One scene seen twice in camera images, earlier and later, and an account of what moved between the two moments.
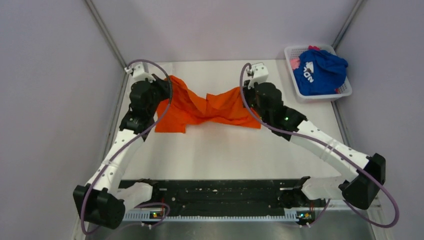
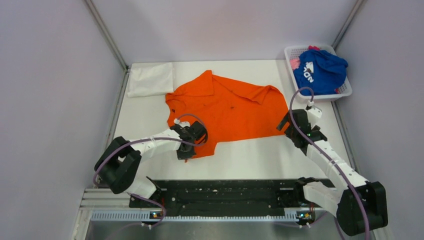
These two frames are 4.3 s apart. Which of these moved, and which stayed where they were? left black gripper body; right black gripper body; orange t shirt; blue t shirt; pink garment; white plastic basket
Moved: right black gripper body; orange t shirt; left black gripper body
Stayed: pink garment; blue t shirt; white plastic basket
